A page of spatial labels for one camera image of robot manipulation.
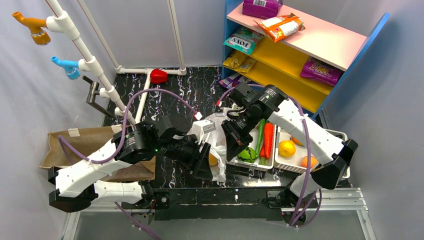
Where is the yellow pear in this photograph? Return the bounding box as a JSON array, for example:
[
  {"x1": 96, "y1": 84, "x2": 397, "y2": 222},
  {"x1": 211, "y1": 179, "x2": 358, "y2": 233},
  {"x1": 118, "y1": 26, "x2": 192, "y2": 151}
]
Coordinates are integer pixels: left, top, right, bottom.
[{"x1": 208, "y1": 154, "x2": 218, "y2": 167}]

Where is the white plastic grocery bag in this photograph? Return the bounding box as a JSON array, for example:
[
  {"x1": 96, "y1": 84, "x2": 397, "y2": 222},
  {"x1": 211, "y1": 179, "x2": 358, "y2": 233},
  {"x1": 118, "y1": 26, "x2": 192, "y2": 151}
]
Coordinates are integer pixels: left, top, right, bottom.
[{"x1": 188, "y1": 107, "x2": 231, "y2": 183}]

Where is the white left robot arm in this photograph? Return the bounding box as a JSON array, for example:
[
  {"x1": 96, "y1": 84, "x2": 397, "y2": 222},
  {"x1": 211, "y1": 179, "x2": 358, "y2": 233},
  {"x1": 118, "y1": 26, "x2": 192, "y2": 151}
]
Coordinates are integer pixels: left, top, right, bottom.
[{"x1": 48, "y1": 116, "x2": 216, "y2": 213}]

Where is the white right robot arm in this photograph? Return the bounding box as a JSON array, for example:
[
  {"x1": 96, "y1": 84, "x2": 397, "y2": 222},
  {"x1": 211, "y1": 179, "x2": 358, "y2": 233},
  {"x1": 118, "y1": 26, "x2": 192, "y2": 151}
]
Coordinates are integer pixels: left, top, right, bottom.
[{"x1": 221, "y1": 83, "x2": 358, "y2": 199}]

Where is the purple snack bag bottom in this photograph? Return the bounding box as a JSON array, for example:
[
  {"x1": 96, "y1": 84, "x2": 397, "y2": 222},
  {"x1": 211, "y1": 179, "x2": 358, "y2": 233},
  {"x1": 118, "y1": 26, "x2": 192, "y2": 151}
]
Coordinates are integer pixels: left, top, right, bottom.
[{"x1": 219, "y1": 73, "x2": 249, "y2": 89}]

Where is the purple snack bag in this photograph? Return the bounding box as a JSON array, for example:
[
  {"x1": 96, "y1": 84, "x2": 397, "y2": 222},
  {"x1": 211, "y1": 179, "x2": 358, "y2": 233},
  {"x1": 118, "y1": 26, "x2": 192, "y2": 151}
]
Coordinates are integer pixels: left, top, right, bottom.
[
  {"x1": 299, "y1": 56, "x2": 344, "y2": 87},
  {"x1": 242, "y1": 0, "x2": 283, "y2": 19},
  {"x1": 219, "y1": 73, "x2": 249, "y2": 89}
]

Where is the green Fox's candy bag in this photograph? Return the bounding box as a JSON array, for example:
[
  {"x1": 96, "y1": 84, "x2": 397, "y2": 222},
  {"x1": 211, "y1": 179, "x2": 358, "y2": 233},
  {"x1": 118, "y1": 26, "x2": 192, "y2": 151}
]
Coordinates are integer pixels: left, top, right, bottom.
[{"x1": 223, "y1": 26, "x2": 264, "y2": 55}]

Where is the purple snack bag right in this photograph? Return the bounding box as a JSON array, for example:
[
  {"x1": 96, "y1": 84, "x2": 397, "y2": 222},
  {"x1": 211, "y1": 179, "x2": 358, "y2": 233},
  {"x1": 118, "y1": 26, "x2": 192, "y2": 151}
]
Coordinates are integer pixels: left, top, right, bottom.
[{"x1": 299, "y1": 56, "x2": 344, "y2": 87}]

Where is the orange snack bag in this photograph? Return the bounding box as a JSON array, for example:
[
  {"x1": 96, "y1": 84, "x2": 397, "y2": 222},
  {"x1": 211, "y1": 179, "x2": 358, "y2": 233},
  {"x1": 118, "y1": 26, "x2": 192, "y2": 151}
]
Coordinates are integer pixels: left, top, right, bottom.
[{"x1": 255, "y1": 13, "x2": 305, "y2": 43}]

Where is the brown paper bag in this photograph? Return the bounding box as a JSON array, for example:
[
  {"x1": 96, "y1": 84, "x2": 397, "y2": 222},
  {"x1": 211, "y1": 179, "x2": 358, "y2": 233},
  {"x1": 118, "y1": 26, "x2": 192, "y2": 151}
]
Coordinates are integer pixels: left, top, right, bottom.
[{"x1": 39, "y1": 124, "x2": 156, "y2": 182}]

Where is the purple snack bag top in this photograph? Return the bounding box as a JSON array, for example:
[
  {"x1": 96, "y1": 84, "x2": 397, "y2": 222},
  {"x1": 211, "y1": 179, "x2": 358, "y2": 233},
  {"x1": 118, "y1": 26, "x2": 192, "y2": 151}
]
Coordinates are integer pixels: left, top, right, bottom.
[{"x1": 242, "y1": 0, "x2": 283, "y2": 19}]

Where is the green watermelon toy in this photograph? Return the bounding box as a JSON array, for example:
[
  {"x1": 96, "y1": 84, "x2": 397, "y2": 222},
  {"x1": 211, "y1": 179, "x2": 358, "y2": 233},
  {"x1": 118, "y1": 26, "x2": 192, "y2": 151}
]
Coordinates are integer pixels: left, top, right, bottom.
[{"x1": 237, "y1": 147, "x2": 257, "y2": 163}]

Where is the green chili pepper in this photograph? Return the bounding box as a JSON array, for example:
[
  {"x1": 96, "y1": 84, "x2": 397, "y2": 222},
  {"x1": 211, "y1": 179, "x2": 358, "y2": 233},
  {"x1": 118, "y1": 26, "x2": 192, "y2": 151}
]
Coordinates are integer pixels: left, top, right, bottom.
[{"x1": 255, "y1": 119, "x2": 267, "y2": 158}]

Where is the white vegetable basket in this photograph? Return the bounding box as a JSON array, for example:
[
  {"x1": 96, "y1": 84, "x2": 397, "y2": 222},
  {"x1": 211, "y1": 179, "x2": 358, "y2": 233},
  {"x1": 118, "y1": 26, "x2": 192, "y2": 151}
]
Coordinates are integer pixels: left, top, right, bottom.
[{"x1": 228, "y1": 119, "x2": 276, "y2": 172}]

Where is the orange carrot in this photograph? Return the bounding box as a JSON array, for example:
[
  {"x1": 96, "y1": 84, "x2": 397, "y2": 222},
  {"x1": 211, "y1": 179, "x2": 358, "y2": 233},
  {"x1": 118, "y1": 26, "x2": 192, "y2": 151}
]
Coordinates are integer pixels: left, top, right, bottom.
[{"x1": 259, "y1": 122, "x2": 274, "y2": 159}]

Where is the yellow snack packet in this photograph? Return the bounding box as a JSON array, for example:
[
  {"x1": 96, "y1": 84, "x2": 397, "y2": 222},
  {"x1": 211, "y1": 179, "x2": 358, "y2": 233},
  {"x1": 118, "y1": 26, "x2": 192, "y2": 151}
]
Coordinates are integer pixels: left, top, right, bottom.
[{"x1": 223, "y1": 50, "x2": 257, "y2": 73}]

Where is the yellow lemon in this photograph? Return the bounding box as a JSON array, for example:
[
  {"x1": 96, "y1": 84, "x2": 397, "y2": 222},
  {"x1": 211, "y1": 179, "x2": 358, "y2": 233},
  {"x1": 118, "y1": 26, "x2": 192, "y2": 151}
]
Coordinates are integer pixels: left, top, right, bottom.
[{"x1": 278, "y1": 140, "x2": 296, "y2": 158}]

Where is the red green mango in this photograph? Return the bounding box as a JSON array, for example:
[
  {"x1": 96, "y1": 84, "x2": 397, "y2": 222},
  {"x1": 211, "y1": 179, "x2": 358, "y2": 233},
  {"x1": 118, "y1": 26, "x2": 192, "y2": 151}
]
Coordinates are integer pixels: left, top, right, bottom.
[{"x1": 290, "y1": 136, "x2": 304, "y2": 147}]

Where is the white fruit basket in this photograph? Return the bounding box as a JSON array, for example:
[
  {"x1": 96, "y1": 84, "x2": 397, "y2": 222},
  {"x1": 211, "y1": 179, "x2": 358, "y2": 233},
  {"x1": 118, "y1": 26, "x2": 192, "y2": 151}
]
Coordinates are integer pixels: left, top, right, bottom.
[{"x1": 274, "y1": 125, "x2": 350, "y2": 180}]

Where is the red pepper toy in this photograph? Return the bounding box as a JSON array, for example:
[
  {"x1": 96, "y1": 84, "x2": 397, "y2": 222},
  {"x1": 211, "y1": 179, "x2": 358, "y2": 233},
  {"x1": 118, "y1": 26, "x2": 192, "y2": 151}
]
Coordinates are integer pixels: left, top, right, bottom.
[{"x1": 149, "y1": 68, "x2": 168, "y2": 85}]

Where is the colourful wooden shelf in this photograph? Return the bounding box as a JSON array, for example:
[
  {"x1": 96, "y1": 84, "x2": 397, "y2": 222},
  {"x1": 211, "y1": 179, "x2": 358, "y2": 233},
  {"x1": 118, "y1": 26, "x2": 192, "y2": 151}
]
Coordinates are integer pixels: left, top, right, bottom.
[{"x1": 221, "y1": 0, "x2": 391, "y2": 115}]

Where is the orange peach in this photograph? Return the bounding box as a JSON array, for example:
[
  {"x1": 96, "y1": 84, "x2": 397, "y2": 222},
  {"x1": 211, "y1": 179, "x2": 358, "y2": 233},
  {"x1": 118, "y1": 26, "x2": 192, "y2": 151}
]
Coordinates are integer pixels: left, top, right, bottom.
[{"x1": 300, "y1": 155, "x2": 320, "y2": 169}]

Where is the dark metal hook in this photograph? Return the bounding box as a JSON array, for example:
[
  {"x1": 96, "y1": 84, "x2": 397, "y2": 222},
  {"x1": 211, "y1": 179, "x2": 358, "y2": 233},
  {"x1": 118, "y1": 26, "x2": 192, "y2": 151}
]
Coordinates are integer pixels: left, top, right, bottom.
[{"x1": 82, "y1": 75, "x2": 115, "y2": 118}]

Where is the blue pipe hook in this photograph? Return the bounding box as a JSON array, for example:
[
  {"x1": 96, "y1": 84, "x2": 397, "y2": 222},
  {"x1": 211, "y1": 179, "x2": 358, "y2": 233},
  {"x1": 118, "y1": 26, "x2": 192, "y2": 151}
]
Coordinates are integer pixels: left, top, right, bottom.
[{"x1": 50, "y1": 56, "x2": 81, "y2": 80}]

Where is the white pvc pipe rack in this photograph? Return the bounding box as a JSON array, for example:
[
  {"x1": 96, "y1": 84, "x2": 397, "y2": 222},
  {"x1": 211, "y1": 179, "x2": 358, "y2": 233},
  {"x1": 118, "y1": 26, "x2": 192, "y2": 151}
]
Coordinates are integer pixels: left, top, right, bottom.
[{"x1": 46, "y1": 0, "x2": 187, "y2": 115}]

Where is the orange pipe hook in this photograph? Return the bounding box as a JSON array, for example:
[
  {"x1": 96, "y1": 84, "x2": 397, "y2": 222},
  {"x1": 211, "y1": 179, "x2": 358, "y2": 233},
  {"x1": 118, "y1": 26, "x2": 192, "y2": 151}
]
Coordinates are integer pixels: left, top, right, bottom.
[{"x1": 12, "y1": 11, "x2": 51, "y2": 46}]

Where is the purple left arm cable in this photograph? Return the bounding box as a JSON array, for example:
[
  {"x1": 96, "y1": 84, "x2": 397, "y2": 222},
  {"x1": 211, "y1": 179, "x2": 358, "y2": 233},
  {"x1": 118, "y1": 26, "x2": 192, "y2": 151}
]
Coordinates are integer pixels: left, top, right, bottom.
[{"x1": 57, "y1": 87, "x2": 203, "y2": 240}]

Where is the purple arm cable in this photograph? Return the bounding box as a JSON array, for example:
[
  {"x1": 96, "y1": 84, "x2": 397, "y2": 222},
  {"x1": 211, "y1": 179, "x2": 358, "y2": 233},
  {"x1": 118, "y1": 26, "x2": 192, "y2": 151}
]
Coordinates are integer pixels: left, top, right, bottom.
[
  {"x1": 216, "y1": 84, "x2": 324, "y2": 229},
  {"x1": 57, "y1": 87, "x2": 203, "y2": 240}
]

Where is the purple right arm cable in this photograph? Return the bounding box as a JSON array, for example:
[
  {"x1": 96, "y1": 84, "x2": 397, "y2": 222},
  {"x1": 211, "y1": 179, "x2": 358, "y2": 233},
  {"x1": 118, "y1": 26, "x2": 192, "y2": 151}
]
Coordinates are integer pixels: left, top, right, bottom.
[{"x1": 216, "y1": 84, "x2": 324, "y2": 229}]

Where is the aluminium base frame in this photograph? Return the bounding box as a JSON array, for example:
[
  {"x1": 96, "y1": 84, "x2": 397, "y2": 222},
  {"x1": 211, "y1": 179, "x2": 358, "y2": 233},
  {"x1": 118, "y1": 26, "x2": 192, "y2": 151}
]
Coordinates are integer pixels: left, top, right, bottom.
[{"x1": 62, "y1": 187, "x2": 376, "y2": 240}]

